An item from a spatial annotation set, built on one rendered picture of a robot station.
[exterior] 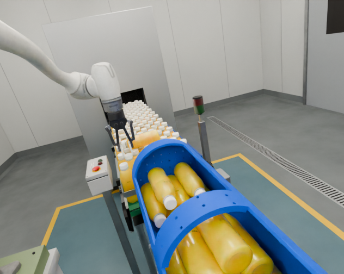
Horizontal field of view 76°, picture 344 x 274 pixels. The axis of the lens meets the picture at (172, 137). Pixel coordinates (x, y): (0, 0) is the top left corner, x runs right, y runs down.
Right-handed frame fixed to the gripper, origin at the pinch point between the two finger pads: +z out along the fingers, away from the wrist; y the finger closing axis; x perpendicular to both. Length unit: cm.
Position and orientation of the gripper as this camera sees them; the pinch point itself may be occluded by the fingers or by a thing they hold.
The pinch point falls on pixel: (126, 149)
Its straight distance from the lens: 111.3
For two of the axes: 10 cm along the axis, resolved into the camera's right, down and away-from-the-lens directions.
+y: 9.4, -2.8, 2.1
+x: -2.9, -3.0, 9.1
